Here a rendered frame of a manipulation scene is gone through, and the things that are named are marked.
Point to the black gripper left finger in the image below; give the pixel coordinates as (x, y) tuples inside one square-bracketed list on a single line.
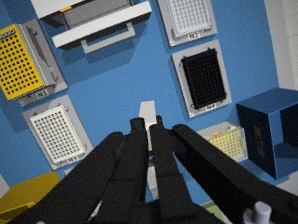
[(74, 199)]

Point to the white multi-well plate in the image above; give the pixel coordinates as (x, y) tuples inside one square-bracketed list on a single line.
[(72, 145)]

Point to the white multiwell assay plate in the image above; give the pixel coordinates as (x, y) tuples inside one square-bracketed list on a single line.
[(188, 15)]

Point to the black assay plate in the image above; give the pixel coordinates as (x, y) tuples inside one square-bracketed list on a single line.
[(208, 92)]

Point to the blue bench mat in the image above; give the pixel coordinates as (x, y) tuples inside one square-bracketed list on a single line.
[(107, 86)]

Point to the yellow bin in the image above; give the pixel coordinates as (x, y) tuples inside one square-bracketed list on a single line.
[(26, 193)]

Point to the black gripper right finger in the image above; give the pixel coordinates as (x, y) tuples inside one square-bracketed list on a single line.
[(241, 196)]

